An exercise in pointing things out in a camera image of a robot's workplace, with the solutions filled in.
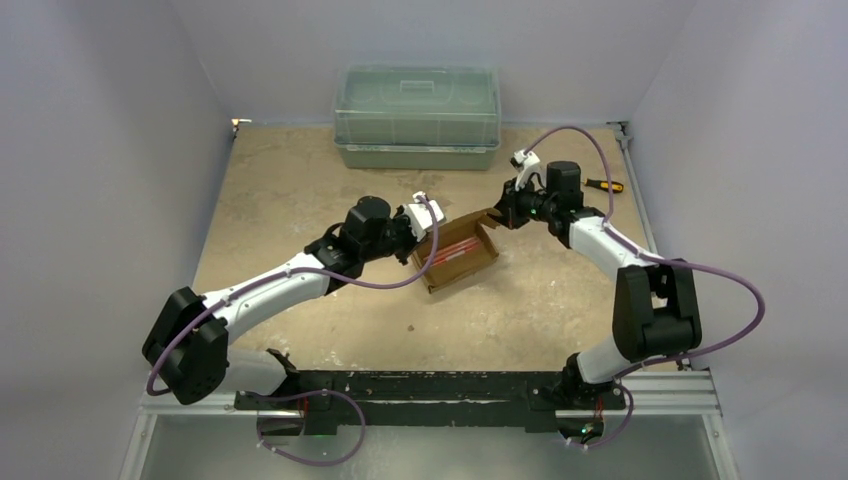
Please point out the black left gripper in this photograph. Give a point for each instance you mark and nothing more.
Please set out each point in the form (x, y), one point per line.
(399, 217)

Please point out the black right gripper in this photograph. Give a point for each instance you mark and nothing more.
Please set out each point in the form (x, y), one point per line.
(506, 204)

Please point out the red pen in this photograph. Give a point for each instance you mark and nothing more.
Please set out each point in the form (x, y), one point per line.
(447, 255)
(457, 246)
(457, 252)

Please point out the brown cardboard box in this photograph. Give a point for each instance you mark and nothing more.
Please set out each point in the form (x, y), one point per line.
(471, 228)

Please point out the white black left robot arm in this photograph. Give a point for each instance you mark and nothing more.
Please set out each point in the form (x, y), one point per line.
(188, 347)

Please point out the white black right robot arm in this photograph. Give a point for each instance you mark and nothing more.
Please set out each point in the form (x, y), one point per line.
(655, 310)

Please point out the green clear-lid plastic toolbox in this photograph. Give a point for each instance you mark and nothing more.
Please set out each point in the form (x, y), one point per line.
(418, 117)

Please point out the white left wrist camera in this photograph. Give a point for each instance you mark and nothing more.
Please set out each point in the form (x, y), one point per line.
(423, 214)

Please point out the black yellow handled screwdriver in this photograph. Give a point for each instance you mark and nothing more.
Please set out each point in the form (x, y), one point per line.
(614, 186)

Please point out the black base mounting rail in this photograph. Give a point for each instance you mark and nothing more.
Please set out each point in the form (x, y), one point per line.
(327, 399)

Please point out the aluminium frame extrusion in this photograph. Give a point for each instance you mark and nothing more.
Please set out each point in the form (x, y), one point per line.
(655, 393)

